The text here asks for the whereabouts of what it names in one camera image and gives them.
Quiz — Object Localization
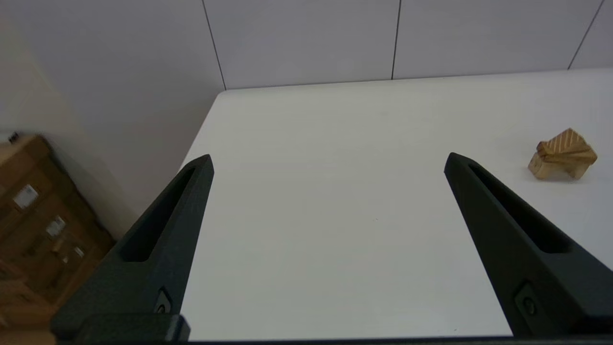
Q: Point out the large cardboard box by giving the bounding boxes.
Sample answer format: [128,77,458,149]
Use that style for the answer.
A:
[0,134,72,226]

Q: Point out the low cardboard box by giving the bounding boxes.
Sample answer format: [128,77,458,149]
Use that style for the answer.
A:
[0,261,60,331]

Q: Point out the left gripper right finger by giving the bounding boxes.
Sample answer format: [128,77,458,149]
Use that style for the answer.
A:
[444,152,613,337]

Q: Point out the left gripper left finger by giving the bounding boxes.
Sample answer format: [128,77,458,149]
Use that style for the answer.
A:
[50,154,215,342]

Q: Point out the rectangular wooden block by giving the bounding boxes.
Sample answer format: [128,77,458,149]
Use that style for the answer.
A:
[538,146,598,169]

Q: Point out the triangular wooden block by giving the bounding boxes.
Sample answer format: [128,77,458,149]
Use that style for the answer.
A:
[536,128,592,157]

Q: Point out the arched wooden block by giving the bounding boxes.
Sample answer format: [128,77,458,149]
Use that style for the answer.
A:
[528,152,590,182]

